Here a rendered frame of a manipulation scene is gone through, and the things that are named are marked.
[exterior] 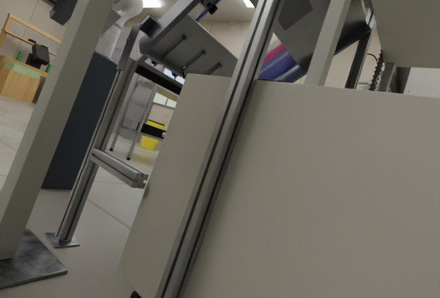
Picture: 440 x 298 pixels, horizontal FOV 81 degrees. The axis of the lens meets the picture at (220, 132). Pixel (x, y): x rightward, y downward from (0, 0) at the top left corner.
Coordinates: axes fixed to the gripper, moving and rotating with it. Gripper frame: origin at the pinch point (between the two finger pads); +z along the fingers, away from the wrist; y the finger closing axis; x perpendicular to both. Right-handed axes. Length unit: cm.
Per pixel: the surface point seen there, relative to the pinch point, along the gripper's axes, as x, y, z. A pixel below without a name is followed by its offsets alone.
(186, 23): 9.8, -2.6, 0.9
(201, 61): 16.5, 15.4, -0.1
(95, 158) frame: 56, -10, 28
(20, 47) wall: 506, 180, -782
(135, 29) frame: 23.7, -12.6, -2.5
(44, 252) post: 78, -15, 47
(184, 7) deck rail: 6.4, -9.7, 4.8
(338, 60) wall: -110, 369, -162
